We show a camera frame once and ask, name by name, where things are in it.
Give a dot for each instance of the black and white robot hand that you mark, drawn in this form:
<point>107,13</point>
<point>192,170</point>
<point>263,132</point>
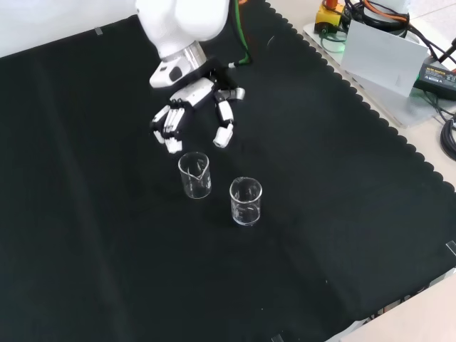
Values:
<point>196,92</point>

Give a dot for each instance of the clear glass beaker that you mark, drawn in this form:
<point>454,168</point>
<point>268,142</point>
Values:
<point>196,190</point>
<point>246,213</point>

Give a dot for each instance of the clear tape strip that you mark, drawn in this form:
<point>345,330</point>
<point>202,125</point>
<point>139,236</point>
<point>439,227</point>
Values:
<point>98,31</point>
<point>451,247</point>
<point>277,338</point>

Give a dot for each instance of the yellow stop button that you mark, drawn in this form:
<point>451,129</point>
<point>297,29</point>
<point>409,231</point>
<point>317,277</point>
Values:
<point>327,16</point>

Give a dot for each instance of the black cloth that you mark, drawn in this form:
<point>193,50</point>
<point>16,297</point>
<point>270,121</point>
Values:
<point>107,231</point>

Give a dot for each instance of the black power adapter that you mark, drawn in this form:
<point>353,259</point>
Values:
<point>436,75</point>

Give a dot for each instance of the white wrist camera shell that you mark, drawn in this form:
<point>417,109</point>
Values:
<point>165,75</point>

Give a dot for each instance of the grey metal base plate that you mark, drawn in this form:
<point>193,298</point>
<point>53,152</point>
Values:
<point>402,110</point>

